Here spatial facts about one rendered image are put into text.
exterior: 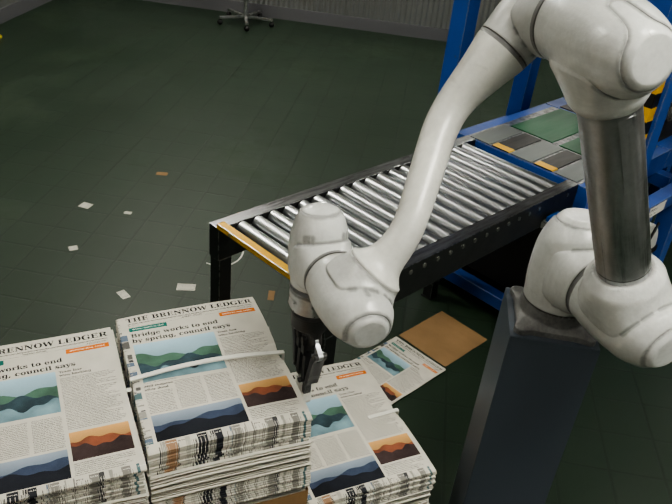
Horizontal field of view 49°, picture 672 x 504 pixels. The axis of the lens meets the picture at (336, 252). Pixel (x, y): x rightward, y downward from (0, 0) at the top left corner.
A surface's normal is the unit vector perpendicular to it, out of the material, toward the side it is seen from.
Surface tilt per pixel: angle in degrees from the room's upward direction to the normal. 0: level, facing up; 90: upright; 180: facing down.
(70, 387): 1
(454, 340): 0
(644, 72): 84
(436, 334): 0
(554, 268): 86
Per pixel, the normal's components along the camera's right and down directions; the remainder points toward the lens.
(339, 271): -0.55, -0.54
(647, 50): 0.33, 0.45
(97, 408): 0.09, -0.85
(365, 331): 0.26, 0.63
